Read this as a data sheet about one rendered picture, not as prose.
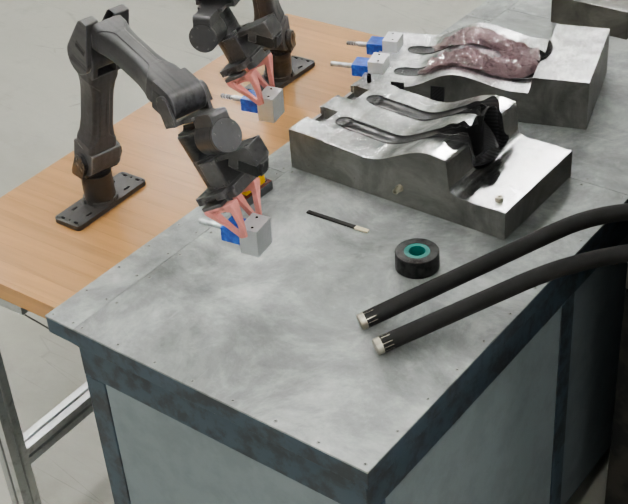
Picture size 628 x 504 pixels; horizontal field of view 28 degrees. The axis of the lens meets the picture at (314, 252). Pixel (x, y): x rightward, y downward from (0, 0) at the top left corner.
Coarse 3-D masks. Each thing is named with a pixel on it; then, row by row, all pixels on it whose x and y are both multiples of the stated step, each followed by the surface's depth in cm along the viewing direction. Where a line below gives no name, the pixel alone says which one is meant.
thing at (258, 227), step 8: (232, 216) 219; (256, 216) 216; (264, 216) 216; (208, 224) 219; (216, 224) 219; (248, 224) 214; (256, 224) 214; (264, 224) 214; (224, 232) 216; (232, 232) 216; (248, 232) 213; (256, 232) 212; (264, 232) 215; (224, 240) 218; (232, 240) 217; (240, 240) 215; (248, 240) 214; (256, 240) 213; (264, 240) 216; (240, 248) 216; (248, 248) 215; (256, 248) 214; (264, 248) 217; (256, 256) 216
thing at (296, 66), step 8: (280, 56) 284; (288, 56) 285; (296, 56) 297; (280, 64) 285; (288, 64) 286; (296, 64) 294; (304, 64) 293; (312, 64) 294; (264, 72) 290; (280, 72) 286; (288, 72) 287; (296, 72) 290; (304, 72) 292; (280, 80) 287; (288, 80) 288; (248, 88) 286
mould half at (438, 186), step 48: (336, 96) 262; (384, 96) 261; (480, 96) 251; (336, 144) 247; (384, 144) 246; (432, 144) 235; (528, 144) 247; (384, 192) 245; (432, 192) 237; (480, 192) 234; (528, 192) 234
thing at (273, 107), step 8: (272, 88) 253; (280, 88) 253; (224, 96) 256; (232, 96) 256; (240, 96) 255; (256, 96) 253; (264, 96) 250; (272, 96) 250; (280, 96) 252; (248, 104) 253; (256, 104) 252; (264, 104) 250; (272, 104) 250; (280, 104) 253; (256, 112) 253; (264, 112) 252; (272, 112) 251; (280, 112) 254; (264, 120) 253; (272, 120) 252
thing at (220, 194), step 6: (210, 156) 208; (198, 162) 209; (198, 168) 210; (240, 174) 212; (204, 180) 211; (234, 180) 210; (210, 186) 211; (228, 186) 209; (204, 192) 213; (210, 192) 211; (216, 192) 209; (222, 192) 207; (228, 192) 209; (198, 198) 211; (204, 198) 210; (210, 198) 209; (216, 198) 208; (222, 198) 208; (198, 204) 211; (204, 204) 211
